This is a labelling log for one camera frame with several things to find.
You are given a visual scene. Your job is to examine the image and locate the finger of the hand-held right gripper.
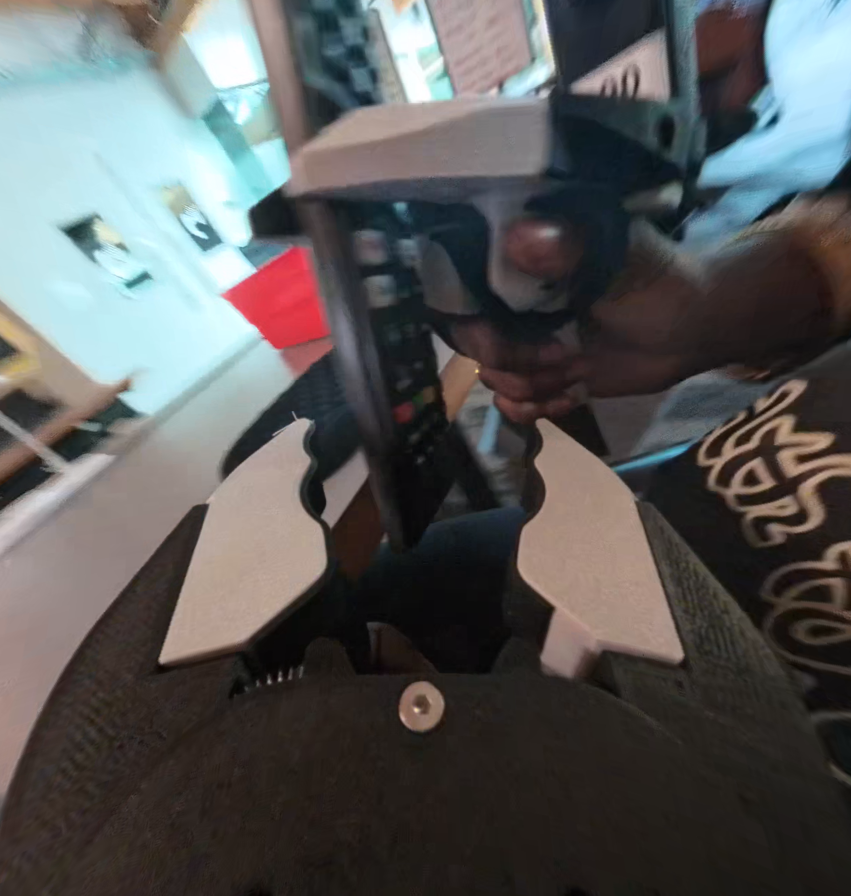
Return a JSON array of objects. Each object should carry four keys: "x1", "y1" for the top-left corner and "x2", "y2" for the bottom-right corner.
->
[
  {"x1": 417, "y1": 237, "x2": 484, "y2": 317},
  {"x1": 284, "y1": 94, "x2": 573, "y2": 314}
]

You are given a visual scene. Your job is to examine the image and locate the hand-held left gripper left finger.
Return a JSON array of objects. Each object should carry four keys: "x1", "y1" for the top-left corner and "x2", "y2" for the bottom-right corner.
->
[{"x1": 158, "y1": 419, "x2": 332, "y2": 667}]

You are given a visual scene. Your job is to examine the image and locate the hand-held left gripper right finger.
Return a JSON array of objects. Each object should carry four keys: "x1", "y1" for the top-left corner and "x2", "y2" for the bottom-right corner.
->
[{"x1": 516, "y1": 418, "x2": 687, "y2": 681}]

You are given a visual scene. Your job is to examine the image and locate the black remote control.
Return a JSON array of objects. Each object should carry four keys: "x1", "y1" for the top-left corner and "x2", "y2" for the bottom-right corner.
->
[{"x1": 296, "y1": 198, "x2": 458, "y2": 554}]

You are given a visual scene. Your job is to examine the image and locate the red plastic storage bin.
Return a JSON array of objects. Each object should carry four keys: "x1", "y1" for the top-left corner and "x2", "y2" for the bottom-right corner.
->
[{"x1": 223, "y1": 246, "x2": 332, "y2": 350}]

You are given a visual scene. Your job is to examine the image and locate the person's right hand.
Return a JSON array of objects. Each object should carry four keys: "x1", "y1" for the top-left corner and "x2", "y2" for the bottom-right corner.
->
[{"x1": 453, "y1": 199, "x2": 839, "y2": 426}]

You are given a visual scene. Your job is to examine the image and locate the handwritten whiteboard sign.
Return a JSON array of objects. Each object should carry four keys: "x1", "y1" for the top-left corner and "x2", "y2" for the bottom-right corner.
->
[{"x1": 425, "y1": 0, "x2": 540, "y2": 97}]

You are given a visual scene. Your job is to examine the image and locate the person's blue jeans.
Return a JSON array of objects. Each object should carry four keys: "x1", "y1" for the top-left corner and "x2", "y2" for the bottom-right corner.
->
[{"x1": 356, "y1": 507, "x2": 531, "y2": 674}]

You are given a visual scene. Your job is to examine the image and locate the black foam pad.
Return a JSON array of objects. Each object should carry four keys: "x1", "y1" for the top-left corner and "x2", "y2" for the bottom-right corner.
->
[{"x1": 223, "y1": 353, "x2": 370, "y2": 484}]

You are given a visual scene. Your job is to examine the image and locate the white desk lamp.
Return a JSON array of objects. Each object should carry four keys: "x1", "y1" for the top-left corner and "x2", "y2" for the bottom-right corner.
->
[{"x1": 0, "y1": 371, "x2": 120, "y2": 562}]

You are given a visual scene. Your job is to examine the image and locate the wooden support post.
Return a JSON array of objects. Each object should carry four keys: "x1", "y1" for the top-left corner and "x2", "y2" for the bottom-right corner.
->
[{"x1": 247, "y1": 0, "x2": 309, "y2": 149}]

